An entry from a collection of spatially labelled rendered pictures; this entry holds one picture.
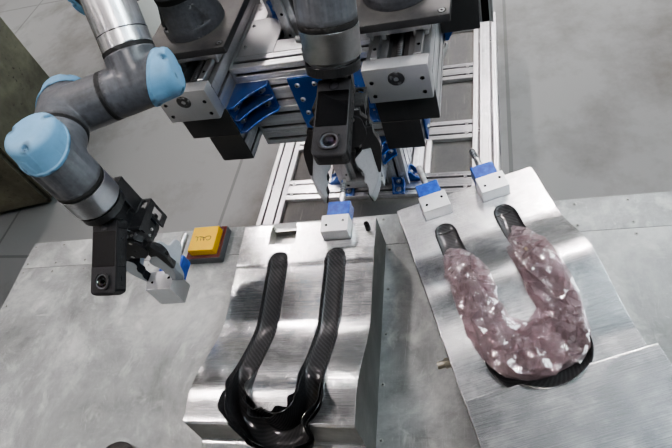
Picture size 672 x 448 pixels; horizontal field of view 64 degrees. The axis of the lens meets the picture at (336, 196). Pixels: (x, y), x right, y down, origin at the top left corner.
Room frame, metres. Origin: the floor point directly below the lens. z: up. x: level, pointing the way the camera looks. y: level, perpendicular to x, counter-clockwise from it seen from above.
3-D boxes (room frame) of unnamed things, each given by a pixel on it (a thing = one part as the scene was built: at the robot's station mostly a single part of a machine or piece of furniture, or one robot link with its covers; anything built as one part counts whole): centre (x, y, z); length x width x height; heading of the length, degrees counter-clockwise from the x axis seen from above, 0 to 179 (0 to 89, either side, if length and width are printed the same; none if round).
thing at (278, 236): (0.65, 0.12, 0.87); 0.05 x 0.05 x 0.04; 66
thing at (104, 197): (0.64, 0.33, 1.17); 0.08 x 0.08 x 0.05
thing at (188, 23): (1.24, 0.14, 1.09); 0.15 x 0.15 x 0.10
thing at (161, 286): (0.66, 0.32, 0.93); 0.13 x 0.05 x 0.05; 156
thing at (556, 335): (0.36, -0.18, 0.90); 0.26 x 0.18 x 0.08; 173
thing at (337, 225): (0.65, 0.00, 0.89); 0.13 x 0.05 x 0.05; 156
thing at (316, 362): (0.43, 0.15, 0.92); 0.35 x 0.16 x 0.09; 156
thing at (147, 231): (0.64, 0.32, 1.09); 0.09 x 0.08 x 0.12; 156
